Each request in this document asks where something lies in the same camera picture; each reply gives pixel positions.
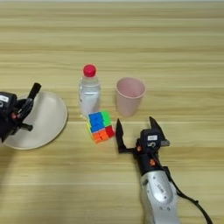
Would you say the pink plastic cup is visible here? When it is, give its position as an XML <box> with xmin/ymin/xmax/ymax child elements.
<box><xmin>114</xmin><ymin>77</ymin><xmax>147</xmax><ymax>118</ymax></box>

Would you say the clear red-capped water bottle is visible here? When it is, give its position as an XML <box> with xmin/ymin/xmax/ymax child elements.
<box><xmin>78</xmin><ymin>64</ymin><xmax>102</xmax><ymax>121</ymax></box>

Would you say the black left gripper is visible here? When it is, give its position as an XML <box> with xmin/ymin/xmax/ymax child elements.
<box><xmin>0</xmin><ymin>98</ymin><xmax>33</xmax><ymax>144</ymax></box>

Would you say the round beige plate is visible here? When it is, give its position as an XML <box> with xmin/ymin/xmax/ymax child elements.
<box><xmin>2</xmin><ymin>90</ymin><xmax>69</xmax><ymax>151</ymax></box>

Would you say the left gripper white-labelled black box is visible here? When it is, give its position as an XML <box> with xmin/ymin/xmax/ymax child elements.
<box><xmin>0</xmin><ymin>91</ymin><xmax>18</xmax><ymax>116</ymax></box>

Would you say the multicoloured puzzle cube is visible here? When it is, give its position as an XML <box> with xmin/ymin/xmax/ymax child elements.
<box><xmin>86</xmin><ymin>109</ymin><xmax>116</xmax><ymax>144</ymax></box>

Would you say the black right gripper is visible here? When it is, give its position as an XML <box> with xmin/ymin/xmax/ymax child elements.
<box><xmin>115</xmin><ymin>115</ymin><xmax>171</xmax><ymax>176</ymax></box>

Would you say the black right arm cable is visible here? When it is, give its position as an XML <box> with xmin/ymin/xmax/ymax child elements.
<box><xmin>151</xmin><ymin>156</ymin><xmax>214</xmax><ymax>224</ymax></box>

